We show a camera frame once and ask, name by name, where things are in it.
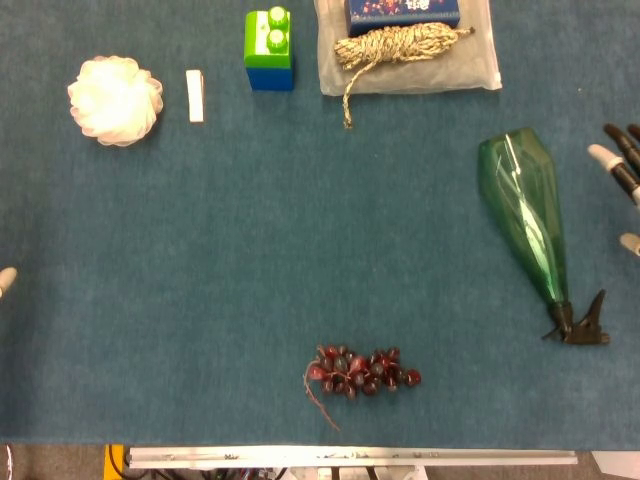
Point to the green toy building brick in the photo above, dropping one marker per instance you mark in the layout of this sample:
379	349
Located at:
267	42

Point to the blue toy building brick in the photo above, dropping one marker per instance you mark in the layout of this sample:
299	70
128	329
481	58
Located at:
270	77

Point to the red artificial grape bunch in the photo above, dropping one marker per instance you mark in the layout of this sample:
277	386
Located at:
362	375

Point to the small white rectangular block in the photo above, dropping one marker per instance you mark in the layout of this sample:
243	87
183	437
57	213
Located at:
195	95

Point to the aluminium profile rail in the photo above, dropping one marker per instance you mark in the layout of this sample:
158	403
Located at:
350	457

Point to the translucent white zip pouch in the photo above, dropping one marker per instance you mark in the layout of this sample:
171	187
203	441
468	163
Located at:
415	75

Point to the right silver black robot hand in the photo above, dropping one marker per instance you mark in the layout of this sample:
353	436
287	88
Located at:
616	167

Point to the blue printed cardboard box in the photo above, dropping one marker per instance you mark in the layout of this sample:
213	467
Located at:
402	15

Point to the green spray bottle black trigger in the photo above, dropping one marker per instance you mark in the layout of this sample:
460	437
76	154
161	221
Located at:
522	200

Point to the white mesh bath pouf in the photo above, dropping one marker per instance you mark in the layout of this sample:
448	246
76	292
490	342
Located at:
115	101

